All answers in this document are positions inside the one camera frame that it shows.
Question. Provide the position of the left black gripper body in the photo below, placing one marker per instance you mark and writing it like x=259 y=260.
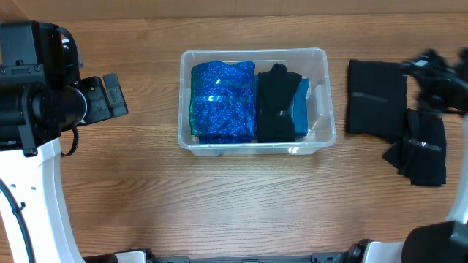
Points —
x=97 y=104

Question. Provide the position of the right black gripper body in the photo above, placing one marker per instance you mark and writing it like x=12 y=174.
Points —
x=433 y=78

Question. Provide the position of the large black garment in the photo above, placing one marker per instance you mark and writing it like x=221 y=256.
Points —
x=377 y=99

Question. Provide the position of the blue sequin cloth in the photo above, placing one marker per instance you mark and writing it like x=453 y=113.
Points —
x=222 y=107

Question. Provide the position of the blue denim jeans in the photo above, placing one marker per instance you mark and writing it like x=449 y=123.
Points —
x=298 y=109

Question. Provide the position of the small black garment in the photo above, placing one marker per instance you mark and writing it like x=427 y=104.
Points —
x=275 y=92

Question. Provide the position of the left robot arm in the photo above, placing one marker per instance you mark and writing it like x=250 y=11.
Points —
x=43 y=95

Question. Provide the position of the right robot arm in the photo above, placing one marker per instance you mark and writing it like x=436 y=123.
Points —
x=441 y=242

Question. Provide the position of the clear plastic storage bin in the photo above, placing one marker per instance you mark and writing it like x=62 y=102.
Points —
x=310 y=62

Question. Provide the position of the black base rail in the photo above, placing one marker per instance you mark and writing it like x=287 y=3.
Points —
x=146 y=256

